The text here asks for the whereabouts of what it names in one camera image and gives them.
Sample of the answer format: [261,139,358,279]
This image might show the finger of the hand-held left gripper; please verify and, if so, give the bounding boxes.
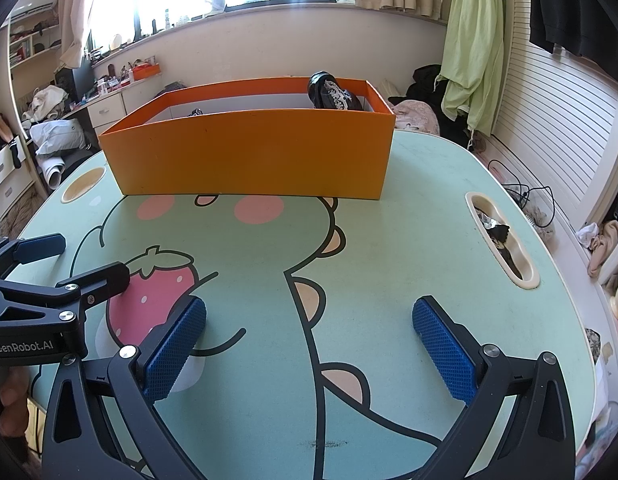
[0,233,68,281]
[0,261,131,361]

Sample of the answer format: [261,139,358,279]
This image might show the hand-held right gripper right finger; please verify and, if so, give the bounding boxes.
[411,295,576,480]

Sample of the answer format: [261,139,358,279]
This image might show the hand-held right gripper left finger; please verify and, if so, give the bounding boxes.
[41,296,225,480]

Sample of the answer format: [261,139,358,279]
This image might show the orange cardboard box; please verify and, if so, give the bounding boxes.
[98,76,397,202]

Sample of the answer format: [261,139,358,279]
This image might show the black patterned pouch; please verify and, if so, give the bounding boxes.
[308,71,364,111]

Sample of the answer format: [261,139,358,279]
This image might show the person's left hand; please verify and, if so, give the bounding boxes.
[0,364,34,436]

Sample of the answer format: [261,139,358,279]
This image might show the rolled white paper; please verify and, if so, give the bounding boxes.
[36,152,64,191]

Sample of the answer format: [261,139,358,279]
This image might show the white drawer unit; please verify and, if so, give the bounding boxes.
[0,135,42,221]

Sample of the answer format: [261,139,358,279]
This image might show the wrappers in desk slot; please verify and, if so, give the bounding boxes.
[476,205,527,271]

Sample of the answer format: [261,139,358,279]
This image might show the cream bag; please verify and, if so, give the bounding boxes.
[29,85,70,121]

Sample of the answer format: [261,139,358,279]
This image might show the white drawer cabinet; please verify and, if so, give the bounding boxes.
[86,91,127,133]

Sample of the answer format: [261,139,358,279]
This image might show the black monitor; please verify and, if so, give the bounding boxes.
[54,57,97,103]

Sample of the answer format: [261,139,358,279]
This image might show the beige garment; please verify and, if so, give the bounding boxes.
[576,220,618,278]

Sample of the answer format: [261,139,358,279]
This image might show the pink floral blanket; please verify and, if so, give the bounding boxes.
[389,100,442,136]

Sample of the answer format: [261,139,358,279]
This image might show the white slatted panel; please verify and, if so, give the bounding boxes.
[489,0,618,241]

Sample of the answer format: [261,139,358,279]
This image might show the white air conditioner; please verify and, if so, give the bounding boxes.
[6,0,57,23]

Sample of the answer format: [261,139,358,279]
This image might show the black clothes pile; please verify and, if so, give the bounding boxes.
[391,64,472,146]

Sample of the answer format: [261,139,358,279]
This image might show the lime green curtain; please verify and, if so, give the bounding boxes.
[441,0,507,136]

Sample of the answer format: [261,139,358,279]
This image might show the black hanging garment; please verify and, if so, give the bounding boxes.
[529,0,618,86]

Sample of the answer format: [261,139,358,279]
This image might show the black cables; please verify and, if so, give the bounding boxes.
[486,159,557,228]

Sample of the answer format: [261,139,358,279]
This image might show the wall shelf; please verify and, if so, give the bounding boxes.
[8,12,64,68]

